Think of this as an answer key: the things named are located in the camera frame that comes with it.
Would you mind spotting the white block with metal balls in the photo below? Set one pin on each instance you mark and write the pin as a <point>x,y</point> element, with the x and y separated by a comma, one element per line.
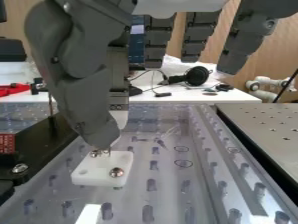
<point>100,170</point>

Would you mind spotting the black case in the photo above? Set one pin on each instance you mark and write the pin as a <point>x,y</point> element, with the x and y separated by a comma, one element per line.
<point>10,50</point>

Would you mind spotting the white desk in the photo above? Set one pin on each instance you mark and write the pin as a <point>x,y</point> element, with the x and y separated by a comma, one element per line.
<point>186,95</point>

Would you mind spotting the clear box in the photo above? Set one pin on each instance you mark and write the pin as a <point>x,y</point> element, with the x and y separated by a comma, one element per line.
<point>177,186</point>

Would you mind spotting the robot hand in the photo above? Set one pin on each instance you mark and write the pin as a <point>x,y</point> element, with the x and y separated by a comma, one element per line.
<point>80,66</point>

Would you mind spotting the small white jointed device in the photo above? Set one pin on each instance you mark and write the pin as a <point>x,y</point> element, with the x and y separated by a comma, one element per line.
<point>266,86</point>

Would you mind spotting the black plate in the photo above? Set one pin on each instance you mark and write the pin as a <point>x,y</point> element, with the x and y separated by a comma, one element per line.
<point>30,146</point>

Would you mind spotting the thin stick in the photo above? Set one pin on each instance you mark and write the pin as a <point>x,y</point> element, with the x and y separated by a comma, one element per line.
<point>52,113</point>

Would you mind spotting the red tray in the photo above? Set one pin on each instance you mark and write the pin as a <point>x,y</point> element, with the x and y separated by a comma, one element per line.
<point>10,90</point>

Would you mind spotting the black headphones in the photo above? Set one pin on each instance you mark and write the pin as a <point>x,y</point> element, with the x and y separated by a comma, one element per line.
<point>197,76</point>

